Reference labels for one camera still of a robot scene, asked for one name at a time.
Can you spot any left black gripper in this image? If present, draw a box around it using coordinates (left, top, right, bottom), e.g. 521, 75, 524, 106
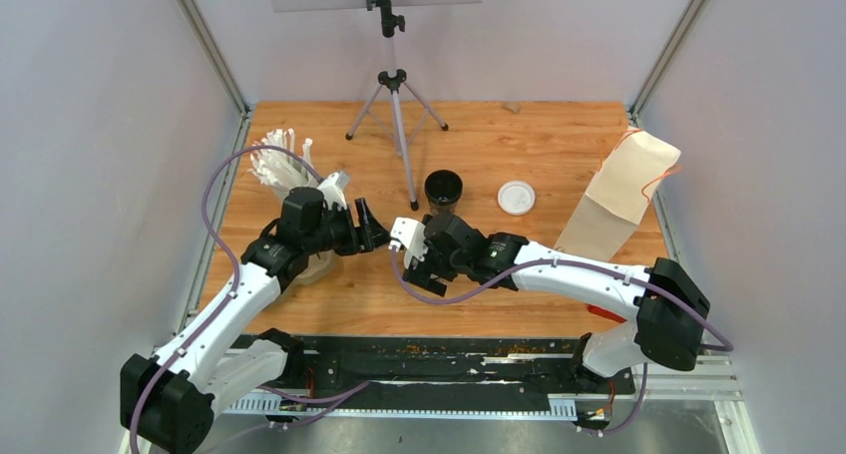
304, 197, 390, 256

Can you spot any black paper cup stack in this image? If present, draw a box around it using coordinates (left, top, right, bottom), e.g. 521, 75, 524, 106
424, 170, 464, 216

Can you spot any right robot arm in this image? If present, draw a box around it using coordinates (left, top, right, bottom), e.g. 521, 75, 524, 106
389, 213, 710, 392

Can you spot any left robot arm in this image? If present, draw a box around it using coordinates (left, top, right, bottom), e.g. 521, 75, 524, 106
120, 188, 389, 453

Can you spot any kraft paper takeout bag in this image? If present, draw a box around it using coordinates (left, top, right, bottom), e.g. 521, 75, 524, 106
554, 127, 681, 261

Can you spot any pulp cup carrier tray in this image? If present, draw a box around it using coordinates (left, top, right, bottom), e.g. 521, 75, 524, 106
290, 251, 337, 286

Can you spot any bundle of wrapped straws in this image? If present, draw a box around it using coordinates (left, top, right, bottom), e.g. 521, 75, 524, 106
250, 128, 319, 202

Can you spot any silver tripod stand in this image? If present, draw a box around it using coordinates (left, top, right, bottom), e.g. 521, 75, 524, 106
345, 0, 449, 212

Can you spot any red grid block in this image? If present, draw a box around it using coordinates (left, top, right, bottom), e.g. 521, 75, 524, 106
588, 304, 626, 323

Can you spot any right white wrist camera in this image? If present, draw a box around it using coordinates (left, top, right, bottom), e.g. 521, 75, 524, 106
389, 217, 428, 268

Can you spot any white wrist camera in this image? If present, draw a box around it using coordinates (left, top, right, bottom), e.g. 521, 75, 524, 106
389, 217, 428, 268
317, 170, 350, 210

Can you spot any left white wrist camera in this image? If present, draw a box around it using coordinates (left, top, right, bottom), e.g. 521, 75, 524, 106
317, 170, 350, 210

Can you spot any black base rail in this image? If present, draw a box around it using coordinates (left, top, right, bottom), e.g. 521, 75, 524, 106
259, 335, 648, 416

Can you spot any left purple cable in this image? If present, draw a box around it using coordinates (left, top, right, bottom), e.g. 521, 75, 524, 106
129, 145, 325, 454

